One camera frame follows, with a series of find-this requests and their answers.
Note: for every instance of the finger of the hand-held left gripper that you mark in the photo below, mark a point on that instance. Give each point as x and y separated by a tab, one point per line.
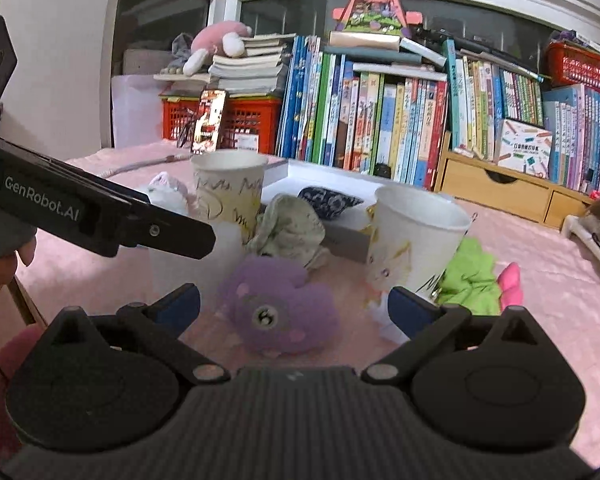
175	232

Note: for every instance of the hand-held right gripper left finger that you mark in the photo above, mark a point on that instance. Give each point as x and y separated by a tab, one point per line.
180	307

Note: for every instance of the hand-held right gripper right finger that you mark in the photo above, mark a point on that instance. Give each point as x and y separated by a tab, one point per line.
410	310

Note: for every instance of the white paper crumple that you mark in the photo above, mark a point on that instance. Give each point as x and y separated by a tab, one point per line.
167	192

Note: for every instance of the white scribbled paper cup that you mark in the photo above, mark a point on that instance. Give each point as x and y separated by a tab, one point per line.
230	185
415	250

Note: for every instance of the green fabric scrunchie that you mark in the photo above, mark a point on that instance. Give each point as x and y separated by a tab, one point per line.
470	275

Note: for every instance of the pink soft toy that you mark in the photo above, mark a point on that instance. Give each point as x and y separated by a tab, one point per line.
510	282

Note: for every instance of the purple plush flower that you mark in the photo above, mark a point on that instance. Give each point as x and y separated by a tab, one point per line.
300	310

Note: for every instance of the floral fabric scrunchie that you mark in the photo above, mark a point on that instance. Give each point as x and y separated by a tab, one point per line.
290	230

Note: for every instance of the dark blue patterned cloth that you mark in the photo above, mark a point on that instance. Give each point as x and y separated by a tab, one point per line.
330	201

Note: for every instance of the white shallow tray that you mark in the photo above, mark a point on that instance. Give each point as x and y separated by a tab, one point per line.
310	175

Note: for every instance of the black eyeglasses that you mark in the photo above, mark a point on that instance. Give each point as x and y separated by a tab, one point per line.
185	135

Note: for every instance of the smartphone with red case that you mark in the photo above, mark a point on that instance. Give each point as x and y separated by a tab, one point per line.
209	125

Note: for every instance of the white translucent storage box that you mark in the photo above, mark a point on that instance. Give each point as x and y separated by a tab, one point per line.
135	107

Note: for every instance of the red plastic basket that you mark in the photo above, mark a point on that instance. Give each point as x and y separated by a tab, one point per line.
245	120

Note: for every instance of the black binder clip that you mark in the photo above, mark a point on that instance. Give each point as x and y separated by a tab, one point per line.
382	171

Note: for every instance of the wooden drawer organizer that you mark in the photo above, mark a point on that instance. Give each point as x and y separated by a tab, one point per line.
490	190

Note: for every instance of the grey plush toy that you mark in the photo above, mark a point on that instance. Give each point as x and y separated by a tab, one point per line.
180	52

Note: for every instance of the stack of grey paperback books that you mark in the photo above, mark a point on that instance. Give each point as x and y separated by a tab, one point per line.
250	67

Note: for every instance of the white plastic rack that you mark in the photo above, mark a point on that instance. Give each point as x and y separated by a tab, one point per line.
587	240

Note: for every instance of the row of children's books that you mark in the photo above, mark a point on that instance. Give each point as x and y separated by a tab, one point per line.
380	120

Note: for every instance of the pink plush rabbit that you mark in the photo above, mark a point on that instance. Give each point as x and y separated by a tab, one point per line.
215	40

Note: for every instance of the white card box pencil print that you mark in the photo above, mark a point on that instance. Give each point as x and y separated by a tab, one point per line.
522	147

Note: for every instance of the dark teal flat book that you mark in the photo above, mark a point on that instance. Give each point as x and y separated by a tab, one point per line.
370	55

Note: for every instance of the rose gold flat box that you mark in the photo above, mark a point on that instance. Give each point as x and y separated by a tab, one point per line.
365	41

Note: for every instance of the red mesh basket with books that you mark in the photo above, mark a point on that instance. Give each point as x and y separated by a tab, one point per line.
585	67

